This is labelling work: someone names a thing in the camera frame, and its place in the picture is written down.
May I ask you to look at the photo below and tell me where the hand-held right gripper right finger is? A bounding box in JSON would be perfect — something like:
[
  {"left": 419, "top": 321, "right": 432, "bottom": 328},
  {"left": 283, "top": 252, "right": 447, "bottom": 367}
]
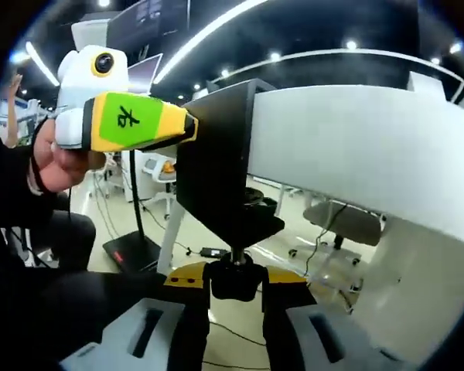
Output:
[{"left": 261, "top": 264, "right": 409, "bottom": 371}]

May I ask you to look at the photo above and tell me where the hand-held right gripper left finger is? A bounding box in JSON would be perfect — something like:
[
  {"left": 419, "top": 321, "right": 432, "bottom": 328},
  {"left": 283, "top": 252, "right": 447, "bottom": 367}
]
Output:
[{"left": 60, "top": 261, "right": 211, "bottom": 371}]

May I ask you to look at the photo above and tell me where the black clamp fixed fixture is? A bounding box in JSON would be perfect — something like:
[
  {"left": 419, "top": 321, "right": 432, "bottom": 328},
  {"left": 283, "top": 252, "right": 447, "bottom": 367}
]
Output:
[{"left": 176, "top": 78, "right": 286, "bottom": 248}]

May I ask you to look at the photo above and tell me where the white desk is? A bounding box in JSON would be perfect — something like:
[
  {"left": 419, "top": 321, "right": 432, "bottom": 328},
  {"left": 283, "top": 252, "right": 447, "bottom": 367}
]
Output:
[{"left": 135, "top": 83, "right": 464, "bottom": 356}]

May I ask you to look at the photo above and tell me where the person's left hand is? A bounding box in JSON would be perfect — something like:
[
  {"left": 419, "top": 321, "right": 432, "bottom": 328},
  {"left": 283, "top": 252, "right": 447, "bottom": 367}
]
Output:
[{"left": 32, "top": 117, "right": 106, "bottom": 194}]

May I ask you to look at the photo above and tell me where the silver laptop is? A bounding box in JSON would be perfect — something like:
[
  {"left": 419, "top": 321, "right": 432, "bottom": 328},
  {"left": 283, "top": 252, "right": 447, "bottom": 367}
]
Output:
[{"left": 126, "top": 53, "right": 165, "bottom": 94}]

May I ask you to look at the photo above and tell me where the white ceiling air conditioner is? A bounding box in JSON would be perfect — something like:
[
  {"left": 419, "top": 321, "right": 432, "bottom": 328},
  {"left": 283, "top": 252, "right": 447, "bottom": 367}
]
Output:
[{"left": 71, "top": 21, "right": 113, "bottom": 49}]

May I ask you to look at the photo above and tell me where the white office chair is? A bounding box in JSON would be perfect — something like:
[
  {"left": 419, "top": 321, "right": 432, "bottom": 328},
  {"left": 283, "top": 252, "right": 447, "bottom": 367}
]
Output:
[{"left": 142, "top": 156, "right": 178, "bottom": 213}]

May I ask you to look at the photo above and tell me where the large dark hanging screen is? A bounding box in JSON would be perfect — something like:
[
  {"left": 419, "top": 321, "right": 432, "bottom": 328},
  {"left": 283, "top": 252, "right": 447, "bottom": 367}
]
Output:
[{"left": 107, "top": 0, "right": 191, "bottom": 51}]

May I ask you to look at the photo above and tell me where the curved ceiling light strip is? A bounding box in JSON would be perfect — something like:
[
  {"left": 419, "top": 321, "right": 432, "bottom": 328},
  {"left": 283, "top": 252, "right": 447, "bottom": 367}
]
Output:
[{"left": 152, "top": 0, "right": 271, "bottom": 84}]

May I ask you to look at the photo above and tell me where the grey office chair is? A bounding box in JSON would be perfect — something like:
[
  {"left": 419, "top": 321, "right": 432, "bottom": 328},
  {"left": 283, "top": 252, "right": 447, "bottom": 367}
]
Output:
[{"left": 289, "top": 199, "right": 383, "bottom": 268}]

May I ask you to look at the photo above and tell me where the person's black printed shirt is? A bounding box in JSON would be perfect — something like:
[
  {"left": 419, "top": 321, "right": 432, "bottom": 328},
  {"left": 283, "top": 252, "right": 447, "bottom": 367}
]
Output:
[{"left": 0, "top": 226, "right": 59, "bottom": 270}]

